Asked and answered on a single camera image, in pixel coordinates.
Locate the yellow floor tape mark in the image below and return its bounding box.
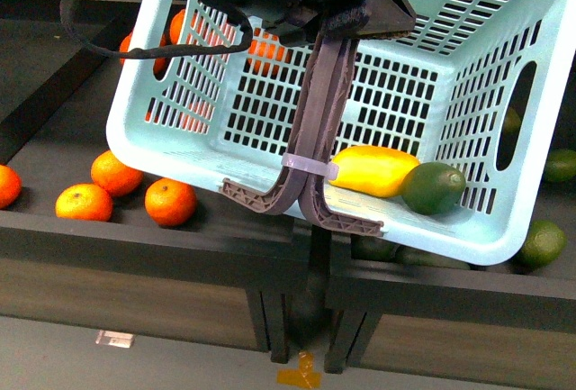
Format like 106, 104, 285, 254
276, 351, 321, 389

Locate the light teal plastic basket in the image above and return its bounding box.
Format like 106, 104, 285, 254
106, 0, 575, 266

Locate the green avocado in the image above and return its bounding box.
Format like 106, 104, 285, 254
513, 220, 567, 269
400, 162, 466, 215

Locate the green avocado on shelf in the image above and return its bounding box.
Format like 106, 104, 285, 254
513, 220, 567, 269

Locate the dark wood display stand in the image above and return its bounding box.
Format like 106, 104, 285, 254
1, 0, 311, 363

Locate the orange mandarin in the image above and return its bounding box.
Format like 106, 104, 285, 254
0, 165, 22, 209
144, 177, 197, 227
55, 183, 113, 222
90, 150, 144, 197

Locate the yellow mango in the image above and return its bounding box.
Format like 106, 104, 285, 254
329, 145, 420, 198

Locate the clear plastic label holder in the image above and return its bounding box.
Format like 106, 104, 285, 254
95, 330, 136, 349

